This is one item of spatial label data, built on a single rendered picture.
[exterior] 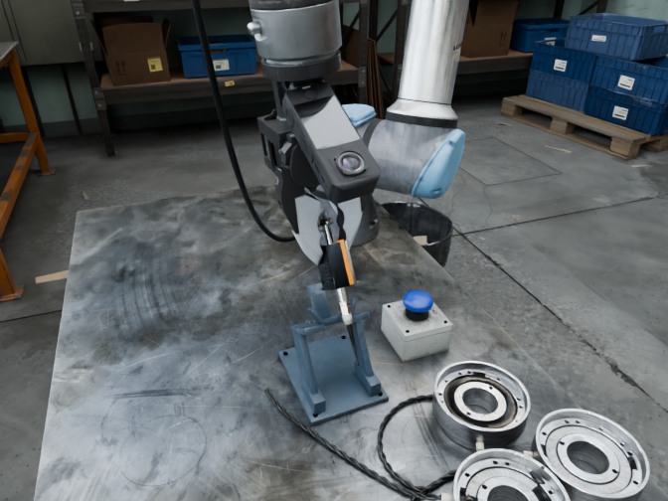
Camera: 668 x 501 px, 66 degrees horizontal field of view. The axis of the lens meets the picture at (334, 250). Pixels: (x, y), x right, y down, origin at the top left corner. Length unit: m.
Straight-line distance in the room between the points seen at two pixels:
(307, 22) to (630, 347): 1.92
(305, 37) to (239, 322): 0.45
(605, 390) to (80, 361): 1.64
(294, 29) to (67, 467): 0.50
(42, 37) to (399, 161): 3.47
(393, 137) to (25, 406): 1.52
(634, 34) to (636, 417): 2.86
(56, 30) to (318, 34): 3.68
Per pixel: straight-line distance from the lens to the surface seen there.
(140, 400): 0.69
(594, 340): 2.17
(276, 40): 0.46
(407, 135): 0.82
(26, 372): 2.11
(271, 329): 0.75
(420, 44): 0.84
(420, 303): 0.68
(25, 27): 4.10
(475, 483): 0.56
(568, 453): 0.64
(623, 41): 4.25
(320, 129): 0.45
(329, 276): 0.54
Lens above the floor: 1.28
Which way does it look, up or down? 31 degrees down
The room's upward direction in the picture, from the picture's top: straight up
